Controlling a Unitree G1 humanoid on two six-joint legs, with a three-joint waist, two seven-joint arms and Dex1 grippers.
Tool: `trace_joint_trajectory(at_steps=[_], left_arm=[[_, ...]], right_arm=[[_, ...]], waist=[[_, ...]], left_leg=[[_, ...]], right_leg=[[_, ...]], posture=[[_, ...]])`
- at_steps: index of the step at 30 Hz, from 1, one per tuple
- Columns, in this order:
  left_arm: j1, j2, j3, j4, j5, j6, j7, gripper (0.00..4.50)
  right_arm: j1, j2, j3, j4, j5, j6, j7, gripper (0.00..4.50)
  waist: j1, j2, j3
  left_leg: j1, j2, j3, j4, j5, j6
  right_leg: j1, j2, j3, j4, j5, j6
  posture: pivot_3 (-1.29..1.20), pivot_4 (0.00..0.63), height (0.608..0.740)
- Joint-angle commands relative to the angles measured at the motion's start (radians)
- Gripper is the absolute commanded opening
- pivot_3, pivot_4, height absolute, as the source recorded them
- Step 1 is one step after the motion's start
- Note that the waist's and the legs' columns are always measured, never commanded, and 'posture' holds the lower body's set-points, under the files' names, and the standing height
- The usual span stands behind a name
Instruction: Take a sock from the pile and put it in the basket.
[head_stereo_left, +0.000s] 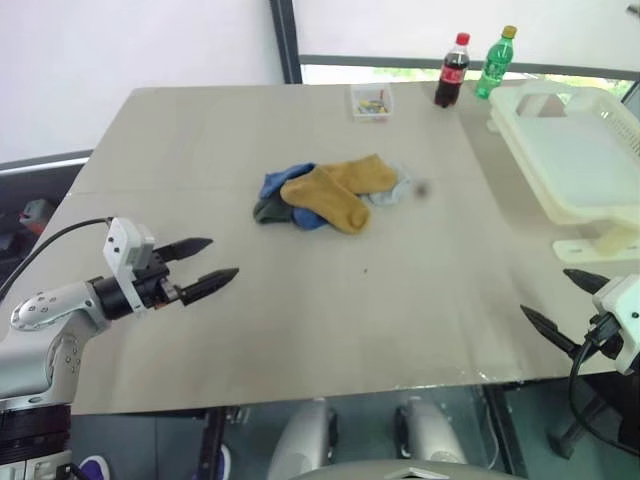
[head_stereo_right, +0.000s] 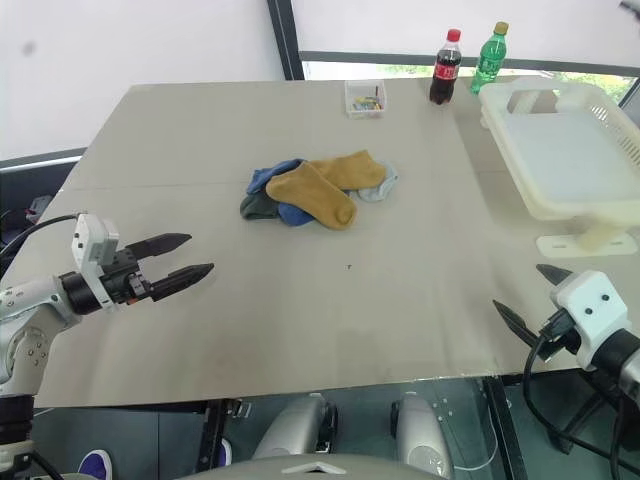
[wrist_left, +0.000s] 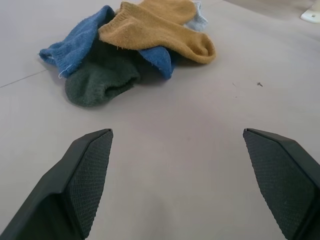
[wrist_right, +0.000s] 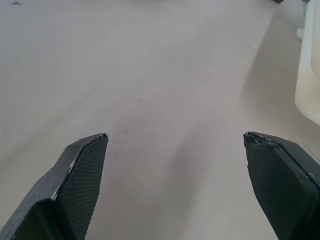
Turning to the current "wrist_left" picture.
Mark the small dark screw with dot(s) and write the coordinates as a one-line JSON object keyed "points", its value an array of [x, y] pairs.
{"points": [[260, 84]]}

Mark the mustard yellow sock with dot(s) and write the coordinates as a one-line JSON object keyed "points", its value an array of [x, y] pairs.
{"points": [[160, 27]]}

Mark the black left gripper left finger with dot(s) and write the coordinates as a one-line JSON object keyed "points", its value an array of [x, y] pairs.
{"points": [[62, 185]]}

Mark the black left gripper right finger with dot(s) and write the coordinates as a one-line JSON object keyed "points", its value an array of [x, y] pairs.
{"points": [[282, 180]]}

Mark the white plastic object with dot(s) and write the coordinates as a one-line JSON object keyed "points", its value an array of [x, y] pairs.
{"points": [[311, 13]]}

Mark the light blue sock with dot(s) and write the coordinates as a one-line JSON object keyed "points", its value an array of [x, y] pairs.
{"points": [[198, 18]]}

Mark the dark green sock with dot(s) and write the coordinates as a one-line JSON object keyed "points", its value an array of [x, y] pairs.
{"points": [[100, 80]]}

